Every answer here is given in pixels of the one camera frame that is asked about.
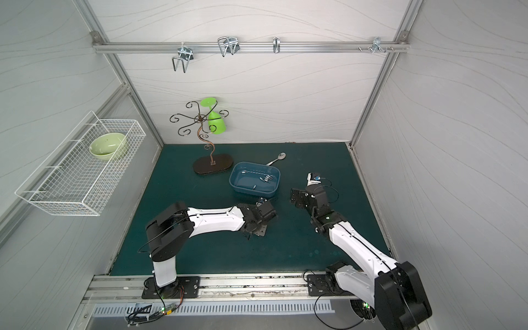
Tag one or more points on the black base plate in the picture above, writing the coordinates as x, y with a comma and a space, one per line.
320, 285
183, 287

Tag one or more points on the green plastic goblet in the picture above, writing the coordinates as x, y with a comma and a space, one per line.
216, 124

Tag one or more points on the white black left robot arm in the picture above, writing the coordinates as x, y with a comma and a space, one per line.
169, 231

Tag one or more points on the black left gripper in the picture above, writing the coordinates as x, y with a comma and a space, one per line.
267, 209

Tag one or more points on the white slotted cable duct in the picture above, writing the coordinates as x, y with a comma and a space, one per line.
219, 308

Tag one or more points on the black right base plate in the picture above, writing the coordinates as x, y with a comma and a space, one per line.
320, 285

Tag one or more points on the aluminium cross rail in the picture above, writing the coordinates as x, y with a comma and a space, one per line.
287, 47

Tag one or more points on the white wire basket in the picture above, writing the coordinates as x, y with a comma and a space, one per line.
72, 182

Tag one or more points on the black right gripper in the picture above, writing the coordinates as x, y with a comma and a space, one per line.
299, 198

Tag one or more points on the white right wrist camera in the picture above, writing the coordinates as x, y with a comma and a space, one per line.
314, 179

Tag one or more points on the metal double hook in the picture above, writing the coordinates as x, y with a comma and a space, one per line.
228, 45
183, 58

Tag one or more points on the light green ceramic bowl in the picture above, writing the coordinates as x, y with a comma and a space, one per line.
110, 146

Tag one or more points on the blue plastic storage box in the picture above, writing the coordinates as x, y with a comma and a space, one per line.
244, 183

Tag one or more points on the small metal hook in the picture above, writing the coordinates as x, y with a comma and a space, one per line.
276, 45

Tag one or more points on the metal spoon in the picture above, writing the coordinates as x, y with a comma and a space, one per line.
280, 156

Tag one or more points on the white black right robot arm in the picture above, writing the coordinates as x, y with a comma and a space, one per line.
389, 290

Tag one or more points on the dark metal scroll cup stand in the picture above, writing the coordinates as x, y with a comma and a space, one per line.
212, 163

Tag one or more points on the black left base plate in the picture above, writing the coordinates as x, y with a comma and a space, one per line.
183, 287

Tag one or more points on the metal double hook left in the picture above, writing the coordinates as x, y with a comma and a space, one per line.
183, 58

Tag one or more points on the metal hook right end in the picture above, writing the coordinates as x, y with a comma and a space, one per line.
376, 47

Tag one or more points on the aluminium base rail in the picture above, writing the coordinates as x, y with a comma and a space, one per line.
211, 287

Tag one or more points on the metal double hook middle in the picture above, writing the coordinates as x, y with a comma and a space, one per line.
228, 45

